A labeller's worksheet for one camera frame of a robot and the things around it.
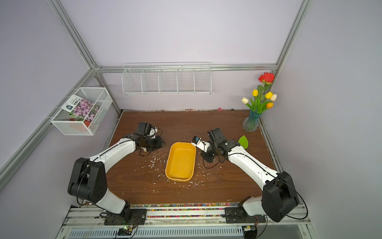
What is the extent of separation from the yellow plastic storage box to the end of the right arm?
0.57 feet

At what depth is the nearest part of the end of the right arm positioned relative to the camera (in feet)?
1.93

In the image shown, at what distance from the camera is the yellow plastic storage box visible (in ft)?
2.85
